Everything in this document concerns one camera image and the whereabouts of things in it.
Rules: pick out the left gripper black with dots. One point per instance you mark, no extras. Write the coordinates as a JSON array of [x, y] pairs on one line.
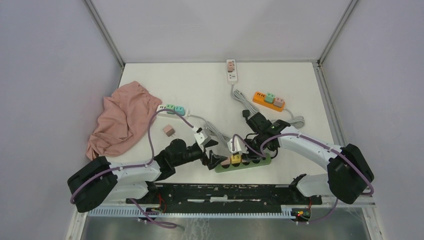
[[214, 159]]

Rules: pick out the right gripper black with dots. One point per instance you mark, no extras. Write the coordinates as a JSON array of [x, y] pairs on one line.
[[251, 156]]

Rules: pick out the pink adapter plug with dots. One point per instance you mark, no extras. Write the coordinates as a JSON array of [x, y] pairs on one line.
[[168, 130], [226, 163]]

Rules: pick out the green power strip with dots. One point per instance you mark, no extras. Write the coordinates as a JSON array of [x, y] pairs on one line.
[[244, 165]]

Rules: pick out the yellow adapter plug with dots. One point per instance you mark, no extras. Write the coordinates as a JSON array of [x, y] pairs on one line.
[[235, 159]]

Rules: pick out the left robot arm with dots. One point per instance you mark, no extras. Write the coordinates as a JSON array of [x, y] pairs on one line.
[[101, 181]]

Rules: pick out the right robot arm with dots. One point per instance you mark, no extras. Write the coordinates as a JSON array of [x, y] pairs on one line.
[[348, 175]]

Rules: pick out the teal USB adapter plug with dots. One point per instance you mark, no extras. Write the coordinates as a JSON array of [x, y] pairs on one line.
[[180, 110]]

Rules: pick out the green USB adapter plug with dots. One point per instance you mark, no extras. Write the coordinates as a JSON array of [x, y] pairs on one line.
[[170, 109]]

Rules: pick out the orange power strip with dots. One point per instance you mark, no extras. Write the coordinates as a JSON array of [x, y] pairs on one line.
[[258, 98]]

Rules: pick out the pink adapter on orange strip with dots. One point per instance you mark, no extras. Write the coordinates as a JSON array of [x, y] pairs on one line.
[[279, 102]]

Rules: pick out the green adapter on orange strip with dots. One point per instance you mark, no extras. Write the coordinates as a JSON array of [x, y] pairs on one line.
[[269, 98]]

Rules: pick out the white USB power strip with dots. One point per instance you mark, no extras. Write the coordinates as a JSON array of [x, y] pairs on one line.
[[172, 116]]

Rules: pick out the white slim power strip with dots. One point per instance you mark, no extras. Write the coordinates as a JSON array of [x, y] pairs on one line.
[[232, 77]]

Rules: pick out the pink adapter on white strip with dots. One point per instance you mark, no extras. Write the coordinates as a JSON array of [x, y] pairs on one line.
[[230, 66]]

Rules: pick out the pink cloth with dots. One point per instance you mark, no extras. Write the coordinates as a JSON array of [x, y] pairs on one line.
[[123, 122]]

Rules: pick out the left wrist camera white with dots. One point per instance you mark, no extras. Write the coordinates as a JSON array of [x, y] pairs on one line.
[[201, 137]]

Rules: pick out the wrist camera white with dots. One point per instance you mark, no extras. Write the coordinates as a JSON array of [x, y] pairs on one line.
[[201, 137], [236, 146]]

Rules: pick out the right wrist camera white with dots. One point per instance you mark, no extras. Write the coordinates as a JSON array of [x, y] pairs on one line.
[[236, 146]]

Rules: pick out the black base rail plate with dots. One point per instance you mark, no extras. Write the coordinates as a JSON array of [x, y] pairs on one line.
[[193, 198]]

